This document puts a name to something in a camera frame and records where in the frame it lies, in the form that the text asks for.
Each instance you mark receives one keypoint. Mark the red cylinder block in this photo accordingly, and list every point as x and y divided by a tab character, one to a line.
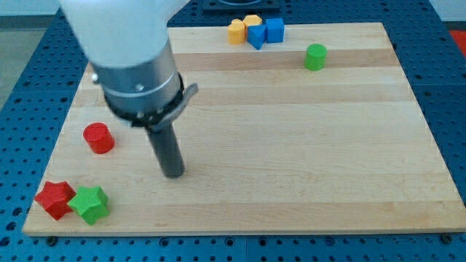
98	138

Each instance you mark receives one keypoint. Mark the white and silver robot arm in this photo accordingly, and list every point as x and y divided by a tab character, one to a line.
128	45

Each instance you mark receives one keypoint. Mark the green star block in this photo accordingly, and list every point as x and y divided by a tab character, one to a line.
90	204

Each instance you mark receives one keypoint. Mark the red star block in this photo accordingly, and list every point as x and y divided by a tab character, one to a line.
54	198

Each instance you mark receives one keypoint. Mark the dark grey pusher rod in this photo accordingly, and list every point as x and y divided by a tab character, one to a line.
165	146

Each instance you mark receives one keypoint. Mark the wooden board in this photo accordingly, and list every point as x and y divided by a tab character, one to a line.
269	146

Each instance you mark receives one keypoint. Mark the blue triangle block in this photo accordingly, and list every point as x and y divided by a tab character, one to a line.
256	36

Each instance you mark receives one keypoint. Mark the yellow heart block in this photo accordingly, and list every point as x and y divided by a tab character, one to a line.
236	32

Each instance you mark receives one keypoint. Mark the green cylinder block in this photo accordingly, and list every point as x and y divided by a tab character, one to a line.
315	57

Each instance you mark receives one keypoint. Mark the blue cube block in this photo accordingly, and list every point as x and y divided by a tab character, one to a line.
275	30

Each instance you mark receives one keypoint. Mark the yellow hexagon block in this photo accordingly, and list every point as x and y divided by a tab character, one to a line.
250	20

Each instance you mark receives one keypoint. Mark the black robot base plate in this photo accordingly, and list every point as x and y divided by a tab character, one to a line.
216	6

